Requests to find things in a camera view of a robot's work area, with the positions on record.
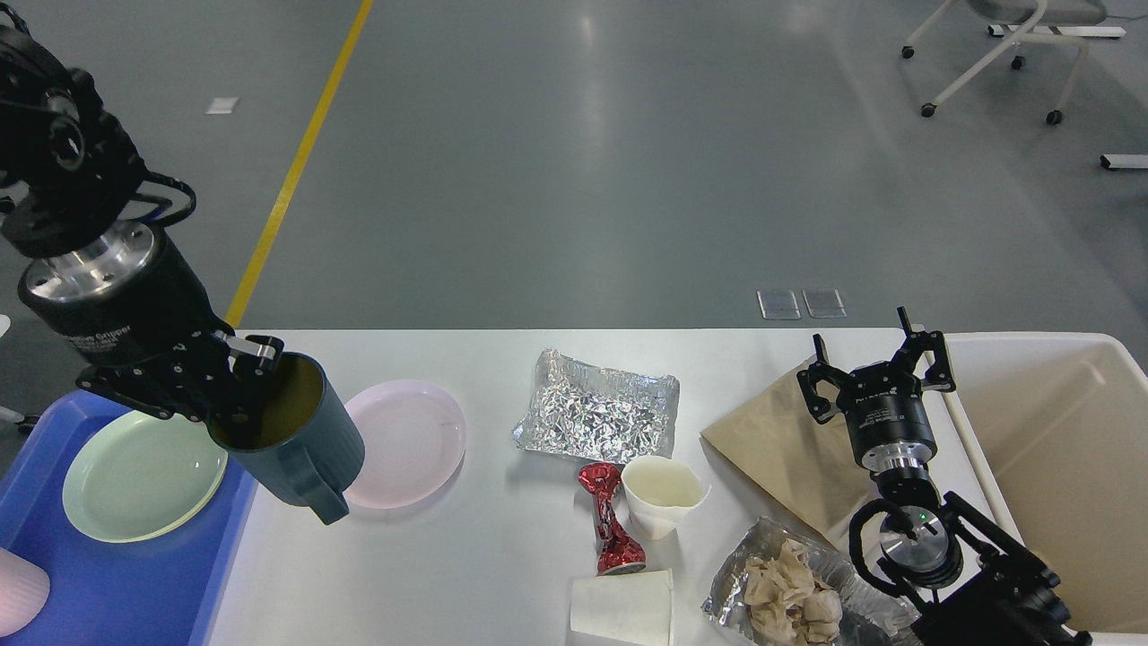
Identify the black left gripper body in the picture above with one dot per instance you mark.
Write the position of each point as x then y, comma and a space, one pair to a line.
123, 297

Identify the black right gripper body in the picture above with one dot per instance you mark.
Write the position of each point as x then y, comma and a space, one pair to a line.
887, 422

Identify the crumpled white paper cup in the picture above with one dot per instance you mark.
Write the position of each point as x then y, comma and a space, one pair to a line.
660, 493

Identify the blue plastic tray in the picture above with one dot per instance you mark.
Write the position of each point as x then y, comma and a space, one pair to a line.
162, 591

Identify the white office chair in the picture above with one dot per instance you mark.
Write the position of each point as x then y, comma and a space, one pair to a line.
1037, 22

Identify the dark teal mug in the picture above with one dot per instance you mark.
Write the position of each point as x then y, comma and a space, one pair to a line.
303, 446

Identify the foil with crumpled tissue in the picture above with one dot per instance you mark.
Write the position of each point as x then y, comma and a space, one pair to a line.
779, 587

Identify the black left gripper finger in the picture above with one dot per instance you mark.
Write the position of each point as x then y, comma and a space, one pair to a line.
227, 379
184, 384

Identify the crumpled aluminium foil sheet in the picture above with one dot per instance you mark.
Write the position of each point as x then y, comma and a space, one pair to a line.
580, 410

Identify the white paper cup lying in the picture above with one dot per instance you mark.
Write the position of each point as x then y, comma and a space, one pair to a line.
636, 609

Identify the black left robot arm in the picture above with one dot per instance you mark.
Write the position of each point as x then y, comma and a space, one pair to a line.
80, 167

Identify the light green plate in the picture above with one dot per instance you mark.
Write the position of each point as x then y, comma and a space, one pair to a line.
138, 478

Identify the red foil wrapper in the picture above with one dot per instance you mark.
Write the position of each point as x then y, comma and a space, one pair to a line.
618, 553

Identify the beige plastic bin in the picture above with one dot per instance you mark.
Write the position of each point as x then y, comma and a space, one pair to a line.
1060, 427

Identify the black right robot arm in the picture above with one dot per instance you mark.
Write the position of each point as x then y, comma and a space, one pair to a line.
970, 581

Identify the pink plate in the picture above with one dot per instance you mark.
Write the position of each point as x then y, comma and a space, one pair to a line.
414, 435

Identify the brown paper bag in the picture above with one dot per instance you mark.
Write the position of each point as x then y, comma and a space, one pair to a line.
805, 466

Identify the white bar on floor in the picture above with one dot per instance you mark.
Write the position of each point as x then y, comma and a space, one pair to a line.
1122, 161

